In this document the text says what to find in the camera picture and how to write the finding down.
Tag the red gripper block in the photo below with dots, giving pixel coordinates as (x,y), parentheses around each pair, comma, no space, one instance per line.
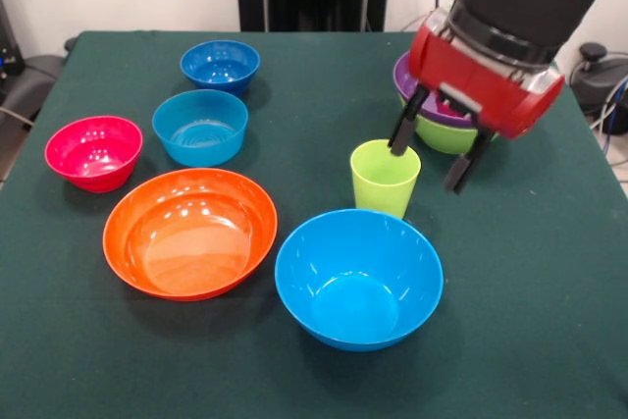
(481,85)

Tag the green plastic cup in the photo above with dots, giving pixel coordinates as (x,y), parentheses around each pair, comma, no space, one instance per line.
(382,188)

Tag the purple plastic bowl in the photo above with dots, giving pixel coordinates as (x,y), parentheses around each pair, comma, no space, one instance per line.
(402,75)

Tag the pink plastic bowl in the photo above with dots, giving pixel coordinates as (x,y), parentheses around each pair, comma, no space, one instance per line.
(93,164)

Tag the large green bowl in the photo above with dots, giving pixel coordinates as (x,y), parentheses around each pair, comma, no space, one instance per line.
(441,137)

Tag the large light blue bowl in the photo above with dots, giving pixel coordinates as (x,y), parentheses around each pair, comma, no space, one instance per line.
(358,301)

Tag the dark green table cloth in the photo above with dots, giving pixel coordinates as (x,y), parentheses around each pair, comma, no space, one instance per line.
(490,365)

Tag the dark blue bowl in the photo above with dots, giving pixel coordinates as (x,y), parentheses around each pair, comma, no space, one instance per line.
(221,68)

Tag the ribbed light blue bowl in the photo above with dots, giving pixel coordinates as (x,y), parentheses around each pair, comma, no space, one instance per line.
(196,139)

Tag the orange plastic bowl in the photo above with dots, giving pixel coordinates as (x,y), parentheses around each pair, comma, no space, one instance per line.
(191,252)

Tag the black box device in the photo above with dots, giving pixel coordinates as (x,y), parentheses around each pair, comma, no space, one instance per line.
(10,46)

